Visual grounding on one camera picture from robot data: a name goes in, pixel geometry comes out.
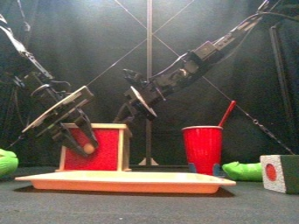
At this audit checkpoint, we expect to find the speckled white block red dot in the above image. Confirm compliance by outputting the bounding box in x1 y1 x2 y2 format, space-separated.
260 154 299 195

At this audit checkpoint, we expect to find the black frame post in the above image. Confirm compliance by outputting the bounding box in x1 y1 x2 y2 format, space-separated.
269 24 296 152

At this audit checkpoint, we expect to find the green plush toy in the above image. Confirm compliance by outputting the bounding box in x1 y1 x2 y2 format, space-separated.
0 148 21 178
222 161 266 182

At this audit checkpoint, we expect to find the blue item behind cup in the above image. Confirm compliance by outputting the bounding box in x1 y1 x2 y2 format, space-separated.
189 162 222 177

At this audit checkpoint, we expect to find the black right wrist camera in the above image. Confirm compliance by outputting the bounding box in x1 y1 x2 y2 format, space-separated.
123 68 149 88

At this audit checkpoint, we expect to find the red drawer with wooden knob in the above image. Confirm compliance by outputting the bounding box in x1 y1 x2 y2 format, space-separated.
63 128 121 172

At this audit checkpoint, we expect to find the red plastic straw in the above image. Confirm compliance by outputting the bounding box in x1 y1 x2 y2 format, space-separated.
218 100 240 128

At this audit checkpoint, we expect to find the wooden drawer box frame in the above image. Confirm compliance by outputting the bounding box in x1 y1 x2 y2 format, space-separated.
57 122 135 172

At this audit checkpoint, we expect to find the diagonal thin wire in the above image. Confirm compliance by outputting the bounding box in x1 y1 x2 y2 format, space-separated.
85 0 197 88

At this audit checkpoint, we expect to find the red plastic cup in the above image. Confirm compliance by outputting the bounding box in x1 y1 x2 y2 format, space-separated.
182 125 225 177

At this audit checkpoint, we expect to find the diagonal wire with turnbuckle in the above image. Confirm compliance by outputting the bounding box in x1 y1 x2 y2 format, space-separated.
115 0 296 156

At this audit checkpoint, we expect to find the beige plastic tray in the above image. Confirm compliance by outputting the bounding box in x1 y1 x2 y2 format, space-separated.
14 170 238 195

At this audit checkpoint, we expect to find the vertical metal pole with base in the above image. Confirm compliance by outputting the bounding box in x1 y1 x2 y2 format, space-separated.
138 0 161 167

